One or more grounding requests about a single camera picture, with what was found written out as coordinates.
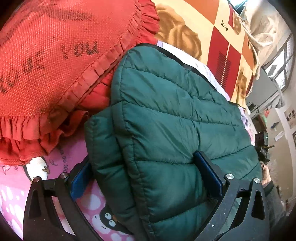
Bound green quilted puffer jacket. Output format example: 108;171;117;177
85;44;262;240

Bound person's right hand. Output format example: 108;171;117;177
261;163;272;187

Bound grey cabinet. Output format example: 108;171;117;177
246;68;286;113

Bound pink penguin print quilt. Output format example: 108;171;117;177
1;138;133;240

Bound lavender garment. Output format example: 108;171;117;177
157;41;255;146

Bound beige curtain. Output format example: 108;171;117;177
240;1;291;79

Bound orange red checkered blanket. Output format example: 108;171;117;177
154;1;258;107

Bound red heart ruffled pillow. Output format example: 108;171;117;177
1;1;159;166

